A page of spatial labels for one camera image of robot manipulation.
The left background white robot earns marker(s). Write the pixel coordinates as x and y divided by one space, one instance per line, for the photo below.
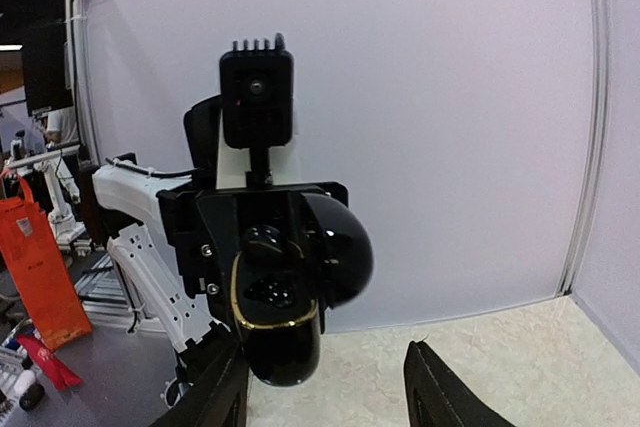
66 229

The black earbud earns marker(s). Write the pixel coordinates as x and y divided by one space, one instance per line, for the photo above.
264 243

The person in background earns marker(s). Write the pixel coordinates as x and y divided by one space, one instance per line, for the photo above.
62 127

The black earbud charging case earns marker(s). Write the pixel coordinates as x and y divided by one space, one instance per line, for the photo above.
280 306

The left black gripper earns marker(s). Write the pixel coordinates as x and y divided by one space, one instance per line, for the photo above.
206 228

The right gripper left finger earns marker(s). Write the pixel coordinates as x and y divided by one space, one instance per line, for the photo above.
218 398

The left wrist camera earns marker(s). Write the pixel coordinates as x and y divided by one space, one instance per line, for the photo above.
256 91

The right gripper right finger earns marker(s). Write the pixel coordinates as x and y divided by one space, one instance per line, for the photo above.
436 396

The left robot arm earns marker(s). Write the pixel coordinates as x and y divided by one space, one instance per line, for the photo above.
127 219

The orange tote bag background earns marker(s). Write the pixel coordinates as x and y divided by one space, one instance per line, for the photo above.
39 272

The red flat pouch background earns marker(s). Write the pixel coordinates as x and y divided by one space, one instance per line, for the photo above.
57 372

